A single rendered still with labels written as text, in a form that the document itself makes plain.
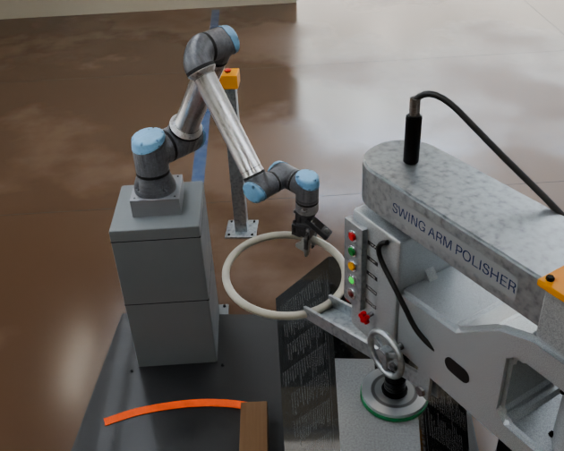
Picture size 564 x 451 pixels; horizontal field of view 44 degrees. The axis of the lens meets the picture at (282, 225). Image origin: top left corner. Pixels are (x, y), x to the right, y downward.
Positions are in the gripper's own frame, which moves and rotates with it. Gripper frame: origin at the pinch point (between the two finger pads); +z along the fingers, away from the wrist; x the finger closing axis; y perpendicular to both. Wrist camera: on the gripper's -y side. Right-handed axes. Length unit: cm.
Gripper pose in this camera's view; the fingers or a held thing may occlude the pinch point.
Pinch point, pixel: (311, 251)
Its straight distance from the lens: 286.5
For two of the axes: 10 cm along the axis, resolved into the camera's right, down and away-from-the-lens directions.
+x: -4.5, 5.5, -7.0
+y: -8.9, -2.8, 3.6
